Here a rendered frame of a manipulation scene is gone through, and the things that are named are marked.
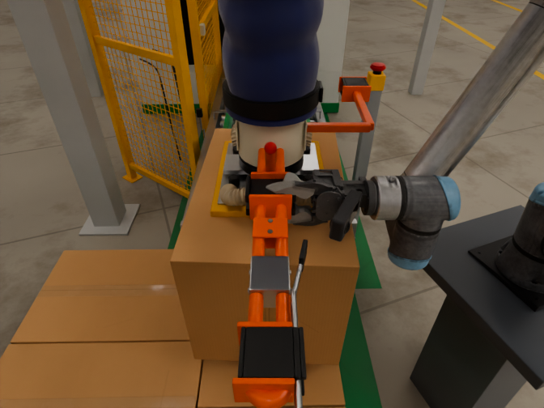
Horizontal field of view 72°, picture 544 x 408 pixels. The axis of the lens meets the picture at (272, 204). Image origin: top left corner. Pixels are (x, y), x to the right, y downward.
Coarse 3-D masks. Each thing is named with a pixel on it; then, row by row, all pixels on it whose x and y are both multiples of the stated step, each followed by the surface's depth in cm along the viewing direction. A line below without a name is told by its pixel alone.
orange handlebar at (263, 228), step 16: (368, 112) 103; (320, 128) 97; (336, 128) 97; (352, 128) 97; (368, 128) 97; (256, 208) 71; (256, 224) 67; (272, 224) 67; (256, 240) 64; (272, 240) 67; (288, 256) 63; (256, 304) 54; (288, 304) 54; (256, 320) 52; (288, 320) 52; (256, 400) 44; (272, 400) 44; (288, 400) 45
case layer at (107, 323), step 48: (48, 288) 131; (96, 288) 131; (144, 288) 131; (48, 336) 116; (96, 336) 116; (144, 336) 116; (0, 384) 104; (48, 384) 104; (96, 384) 104; (144, 384) 104; (192, 384) 104; (336, 384) 104
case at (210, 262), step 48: (336, 144) 117; (192, 240) 84; (240, 240) 84; (288, 240) 84; (336, 240) 84; (192, 288) 84; (240, 288) 84; (336, 288) 82; (192, 336) 97; (336, 336) 94
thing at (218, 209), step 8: (224, 144) 113; (224, 152) 110; (232, 152) 109; (224, 160) 106; (224, 176) 99; (232, 176) 95; (240, 176) 99; (216, 184) 98; (224, 184) 97; (232, 184) 94; (240, 184) 97; (216, 192) 95; (216, 200) 92; (216, 208) 90; (224, 208) 90; (232, 208) 90; (240, 208) 90; (216, 216) 90; (224, 216) 90; (232, 216) 90; (240, 216) 90; (248, 216) 90
